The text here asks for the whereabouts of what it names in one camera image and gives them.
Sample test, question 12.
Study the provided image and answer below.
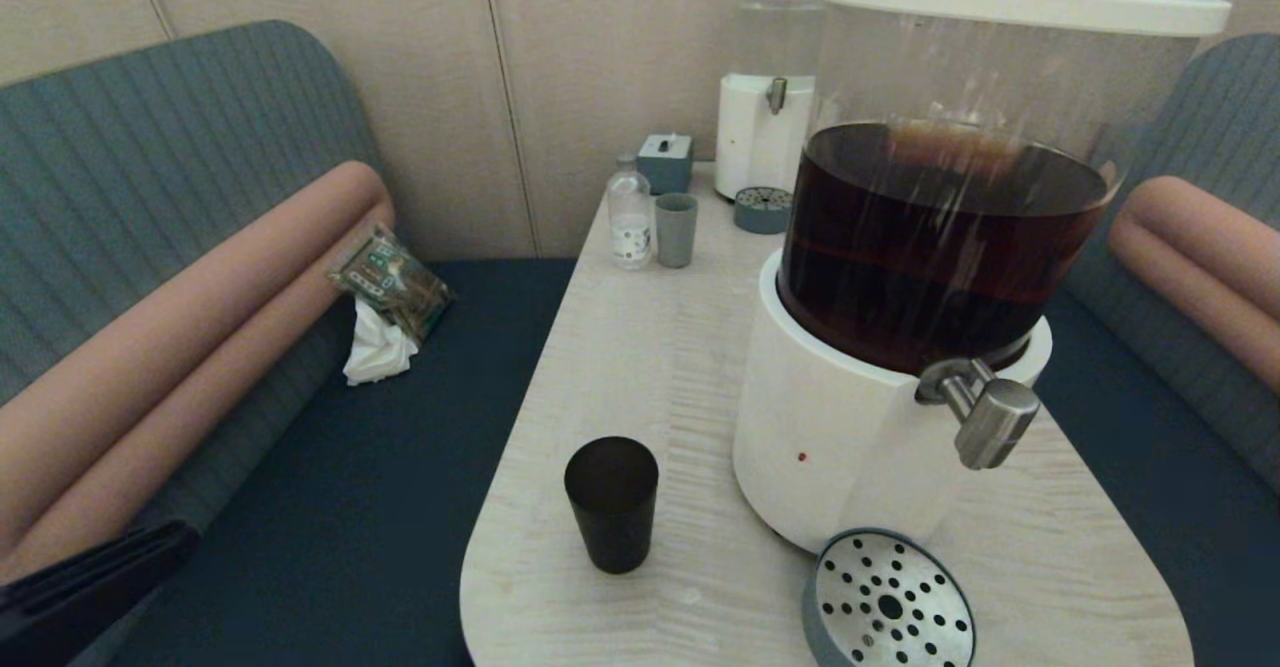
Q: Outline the black plastic cup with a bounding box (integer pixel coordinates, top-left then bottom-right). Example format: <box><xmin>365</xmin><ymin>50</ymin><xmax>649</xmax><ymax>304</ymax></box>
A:
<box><xmin>563</xmin><ymin>436</ymin><xmax>660</xmax><ymax>576</ymax></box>

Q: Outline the large silver dispenser tap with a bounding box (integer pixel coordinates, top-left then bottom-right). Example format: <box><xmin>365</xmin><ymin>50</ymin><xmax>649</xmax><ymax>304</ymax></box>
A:
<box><xmin>915</xmin><ymin>357</ymin><xmax>1042</xmax><ymax>471</ymax></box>

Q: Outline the grey-green cup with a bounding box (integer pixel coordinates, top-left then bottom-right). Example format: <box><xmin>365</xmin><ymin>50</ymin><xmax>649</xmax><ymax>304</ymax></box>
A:
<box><xmin>655</xmin><ymin>193</ymin><xmax>699</xmax><ymax>269</ymax></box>

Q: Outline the clear plastic bottle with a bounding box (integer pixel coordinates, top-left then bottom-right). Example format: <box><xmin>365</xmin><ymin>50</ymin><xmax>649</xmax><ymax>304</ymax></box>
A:
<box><xmin>607</xmin><ymin>154</ymin><xmax>654</xmax><ymax>271</ymax></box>

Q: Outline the blue-grey tissue box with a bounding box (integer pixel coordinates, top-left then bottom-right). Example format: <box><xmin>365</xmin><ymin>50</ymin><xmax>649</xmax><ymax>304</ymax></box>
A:
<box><xmin>637</xmin><ymin>133</ymin><xmax>694</xmax><ymax>196</ymax></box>

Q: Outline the small grey drip tray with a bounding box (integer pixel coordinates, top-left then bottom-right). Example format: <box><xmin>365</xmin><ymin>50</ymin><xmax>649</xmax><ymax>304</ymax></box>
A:
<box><xmin>734</xmin><ymin>186</ymin><xmax>796</xmax><ymax>236</ymax></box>

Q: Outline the small white clear dispenser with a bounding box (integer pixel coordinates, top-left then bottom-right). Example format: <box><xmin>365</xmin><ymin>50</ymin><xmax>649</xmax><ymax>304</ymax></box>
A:
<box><xmin>715</xmin><ymin>0</ymin><xmax>843</xmax><ymax>203</ymax></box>

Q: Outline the large dispenser with dark tea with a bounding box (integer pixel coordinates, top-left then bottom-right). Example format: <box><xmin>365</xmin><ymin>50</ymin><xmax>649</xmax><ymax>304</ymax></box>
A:
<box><xmin>732</xmin><ymin>0</ymin><xmax>1216</xmax><ymax>556</ymax></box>

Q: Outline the green snack packet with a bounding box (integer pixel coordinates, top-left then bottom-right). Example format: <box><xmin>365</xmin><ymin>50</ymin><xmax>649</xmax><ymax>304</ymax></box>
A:
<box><xmin>328</xmin><ymin>224</ymin><xmax>453</xmax><ymax>341</ymax></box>

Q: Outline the crumpled white tissue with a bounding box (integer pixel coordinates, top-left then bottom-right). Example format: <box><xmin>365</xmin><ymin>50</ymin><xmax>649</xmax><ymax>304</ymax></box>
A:
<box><xmin>343</xmin><ymin>297</ymin><xmax>421</xmax><ymax>387</ymax></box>

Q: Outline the large grey perforated drip tray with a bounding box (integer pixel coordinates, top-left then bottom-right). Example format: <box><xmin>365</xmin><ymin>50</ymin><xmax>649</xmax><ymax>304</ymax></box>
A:
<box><xmin>801</xmin><ymin>528</ymin><xmax>977</xmax><ymax>667</ymax></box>

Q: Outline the pink cylindrical bolster cushion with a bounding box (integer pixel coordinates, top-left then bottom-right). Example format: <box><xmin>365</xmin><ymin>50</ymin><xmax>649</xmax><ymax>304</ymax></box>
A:
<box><xmin>1108</xmin><ymin>215</ymin><xmax>1280</xmax><ymax>393</ymax></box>
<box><xmin>0</xmin><ymin>197</ymin><xmax>398</xmax><ymax>588</ymax></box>
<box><xmin>0</xmin><ymin>160</ymin><xmax>389</xmax><ymax>558</ymax></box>
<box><xmin>1118</xmin><ymin>175</ymin><xmax>1280</xmax><ymax>323</ymax></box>

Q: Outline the teal upholstered bench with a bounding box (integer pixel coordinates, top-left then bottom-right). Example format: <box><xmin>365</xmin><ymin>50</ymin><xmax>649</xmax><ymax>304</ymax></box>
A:
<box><xmin>1035</xmin><ymin>32</ymin><xmax>1280</xmax><ymax>667</ymax></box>
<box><xmin>0</xmin><ymin>19</ymin><xmax>581</xmax><ymax>667</ymax></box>

